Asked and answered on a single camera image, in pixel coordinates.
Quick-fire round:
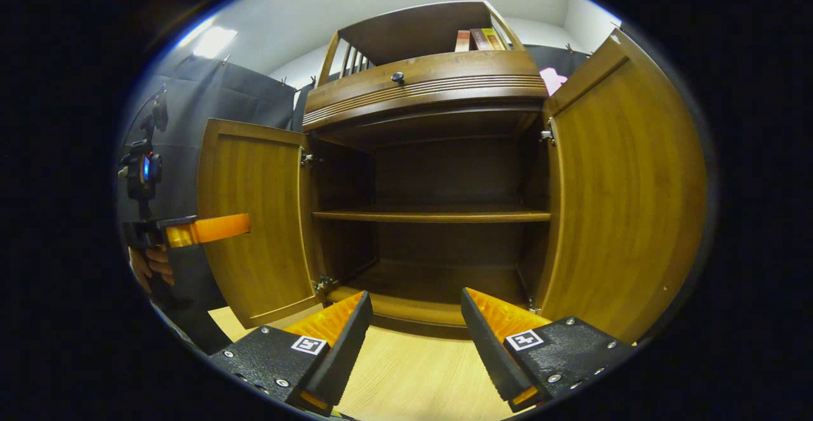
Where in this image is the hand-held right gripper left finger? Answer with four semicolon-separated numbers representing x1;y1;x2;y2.
208;290;374;417

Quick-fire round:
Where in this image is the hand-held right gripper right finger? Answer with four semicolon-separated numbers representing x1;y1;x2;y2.
460;287;636;413

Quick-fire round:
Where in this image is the wooden inner shelf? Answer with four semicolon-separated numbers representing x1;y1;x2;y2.
311;204;552;223

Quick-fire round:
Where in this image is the wooden double-door shoe cabinet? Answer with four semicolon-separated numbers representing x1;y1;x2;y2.
197;1;708;344

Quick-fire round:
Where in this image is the rectangular ceiling light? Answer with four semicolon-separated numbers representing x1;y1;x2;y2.
194;26;239;60

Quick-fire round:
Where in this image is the black backdrop cloth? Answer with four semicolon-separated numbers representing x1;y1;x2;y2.
118;43;591;355

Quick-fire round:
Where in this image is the wooden shoe cabinet door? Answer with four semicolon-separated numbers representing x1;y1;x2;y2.
197;118;321;329
537;27;708;344

